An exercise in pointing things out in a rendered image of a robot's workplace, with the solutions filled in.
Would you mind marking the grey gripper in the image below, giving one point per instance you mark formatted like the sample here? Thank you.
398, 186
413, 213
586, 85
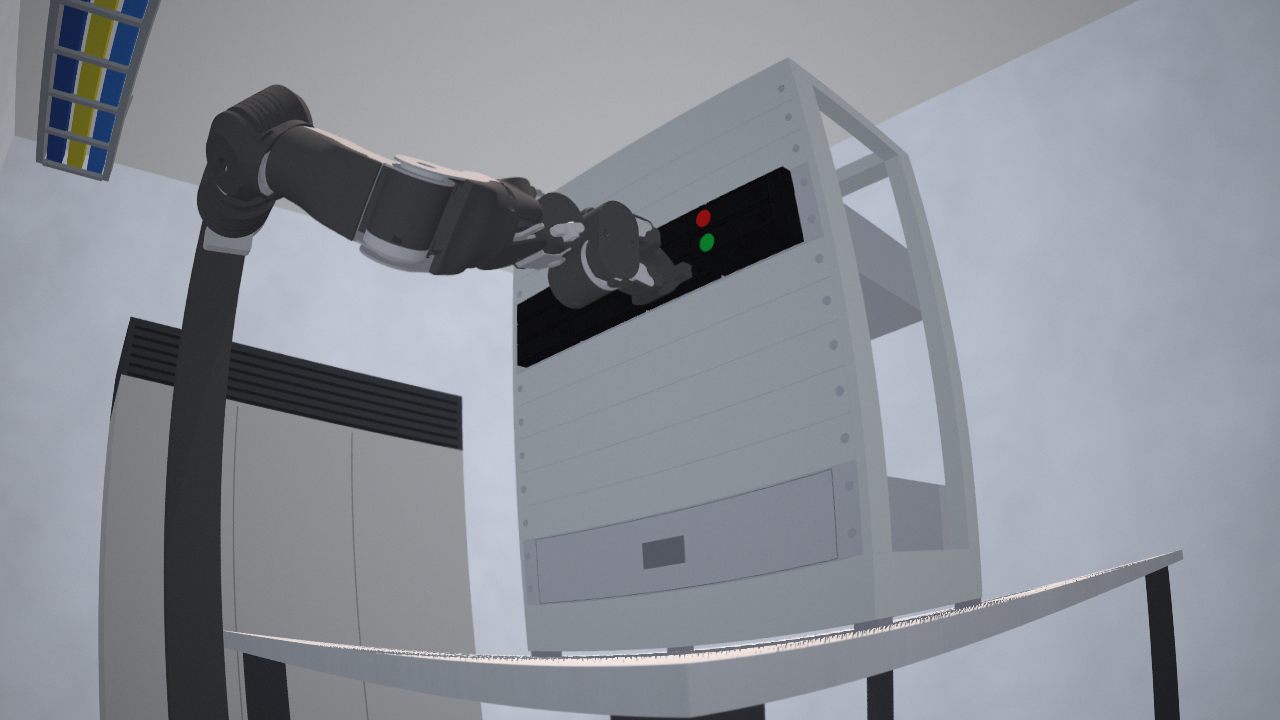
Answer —
619, 239

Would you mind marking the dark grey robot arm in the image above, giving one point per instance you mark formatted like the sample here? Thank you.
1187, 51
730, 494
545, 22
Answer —
332, 179

